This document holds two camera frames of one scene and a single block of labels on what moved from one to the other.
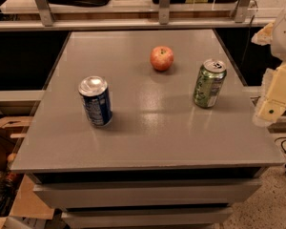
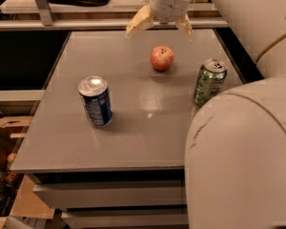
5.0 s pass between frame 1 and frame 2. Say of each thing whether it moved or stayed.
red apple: stayed
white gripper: moved
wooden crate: stayed
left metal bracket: stayed
